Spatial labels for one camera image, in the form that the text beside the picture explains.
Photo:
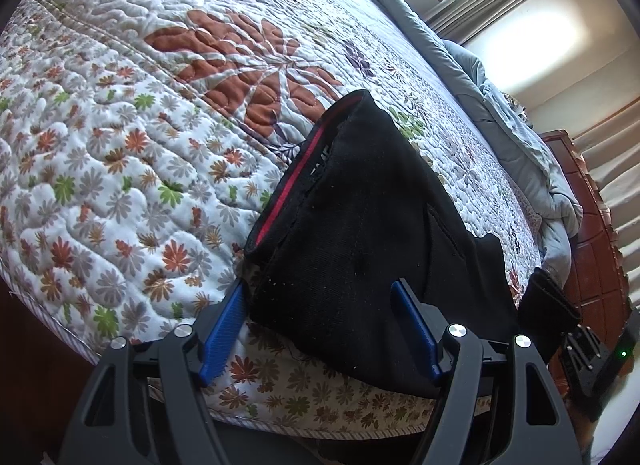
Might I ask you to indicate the dark red wooden headboard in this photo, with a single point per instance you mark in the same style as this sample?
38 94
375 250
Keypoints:
597 284

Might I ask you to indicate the floral quilted bedspread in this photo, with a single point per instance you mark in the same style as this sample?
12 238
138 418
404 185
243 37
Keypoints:
141 139

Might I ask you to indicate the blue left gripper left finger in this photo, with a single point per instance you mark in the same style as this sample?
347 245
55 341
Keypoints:
218 328

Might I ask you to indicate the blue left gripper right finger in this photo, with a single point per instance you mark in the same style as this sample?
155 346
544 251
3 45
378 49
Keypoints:
422 345

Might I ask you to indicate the black pants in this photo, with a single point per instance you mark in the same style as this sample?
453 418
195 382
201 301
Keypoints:
357 210

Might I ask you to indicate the grey-blue comforter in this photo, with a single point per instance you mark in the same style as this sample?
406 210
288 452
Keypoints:
521 152

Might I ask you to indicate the beige striped curtain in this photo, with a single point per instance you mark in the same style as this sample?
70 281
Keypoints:
611 152

